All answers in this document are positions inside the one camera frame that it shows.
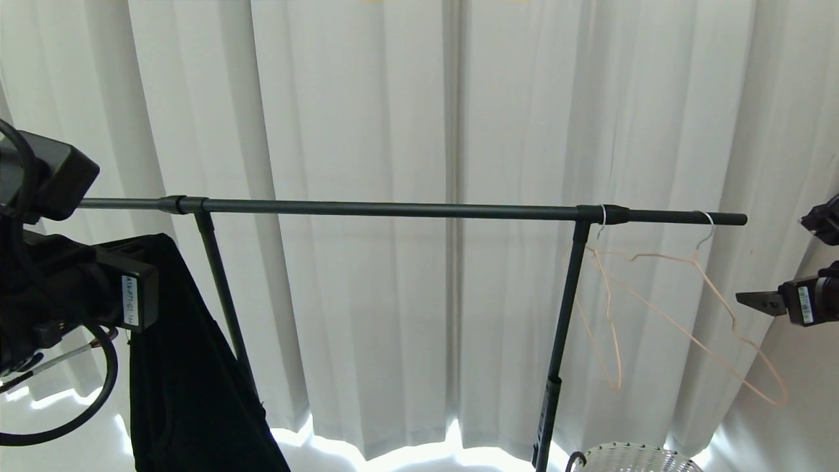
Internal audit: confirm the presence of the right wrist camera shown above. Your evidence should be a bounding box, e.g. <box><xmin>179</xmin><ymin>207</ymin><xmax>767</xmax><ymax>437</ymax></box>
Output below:
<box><xmin>800</xmin><ymin>193</ymin><xmax>839</xmax><ymax>246</ymax></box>

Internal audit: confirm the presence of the black garment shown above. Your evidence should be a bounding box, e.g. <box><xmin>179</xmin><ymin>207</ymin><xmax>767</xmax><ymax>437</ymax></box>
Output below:
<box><xmin>128</xmin><ymin>234</ymin><xmax>292</xmax><ymax>472</ymax></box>

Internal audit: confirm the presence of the black cable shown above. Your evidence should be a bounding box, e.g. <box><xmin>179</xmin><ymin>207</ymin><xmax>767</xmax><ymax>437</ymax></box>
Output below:
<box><xmin>0</xmin><ymin>118</ymin><xmax>120</xmax><ymax>446</ymax></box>

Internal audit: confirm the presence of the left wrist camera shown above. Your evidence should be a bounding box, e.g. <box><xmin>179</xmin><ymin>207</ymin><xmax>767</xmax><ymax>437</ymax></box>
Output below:
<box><xmin>0</xmin><ymin>128</ymin><xmax>101</xmax><ymax>222</ymax></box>

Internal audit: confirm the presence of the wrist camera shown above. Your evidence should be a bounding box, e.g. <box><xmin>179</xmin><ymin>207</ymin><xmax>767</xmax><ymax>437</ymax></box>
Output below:
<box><xmin>800</xmin><ymin>193</ymin><xmax>839</xmax><ymax>246</ymax></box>
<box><xmin>0</xmin><ymin>128</ymin><xmax>101</xmax><ymax>222</ymax></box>

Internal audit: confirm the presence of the white laundry basket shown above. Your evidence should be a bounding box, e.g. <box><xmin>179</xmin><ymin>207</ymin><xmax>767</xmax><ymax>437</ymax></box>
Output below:
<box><xmin>567</xmin><ymin>442</ymin><xmax>705</xmax><ymax>472</ymax></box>

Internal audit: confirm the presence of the black clothes rack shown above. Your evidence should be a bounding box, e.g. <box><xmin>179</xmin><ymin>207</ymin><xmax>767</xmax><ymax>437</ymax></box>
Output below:
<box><xmin>77</xmin><ymin>195</ymin><xmax>748</xmax><ymax>472</ymax></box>

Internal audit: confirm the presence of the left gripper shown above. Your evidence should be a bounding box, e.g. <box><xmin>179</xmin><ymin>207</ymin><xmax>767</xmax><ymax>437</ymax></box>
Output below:
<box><xmin>0</xmin><ymin>226</ymin><xmax>159</xmax><ymax>335</ymax></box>

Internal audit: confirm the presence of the pink clothes hanger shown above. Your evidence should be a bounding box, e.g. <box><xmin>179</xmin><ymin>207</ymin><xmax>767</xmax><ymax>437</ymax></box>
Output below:
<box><xmin>564</xmin><ymin>205</ymin><xmax>623</xmax><ymax>394</ymax></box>
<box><xmin>590</xmin><ymin>211</ymin><xmax>789</xmax><ymax>407</ymax></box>

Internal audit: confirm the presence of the white curtain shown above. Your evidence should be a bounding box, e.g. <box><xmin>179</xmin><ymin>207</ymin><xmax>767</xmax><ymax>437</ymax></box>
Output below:
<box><xmin>0</xmin><ymin>0</ymin><xmax>839</xmax><ymax>460</ymax></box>

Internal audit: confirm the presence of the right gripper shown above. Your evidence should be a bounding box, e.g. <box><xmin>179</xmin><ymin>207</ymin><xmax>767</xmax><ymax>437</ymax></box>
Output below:
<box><xmin>780</xmin><ymin>262</ymin><xmax>839</xmax><ymax>326</ymax></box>

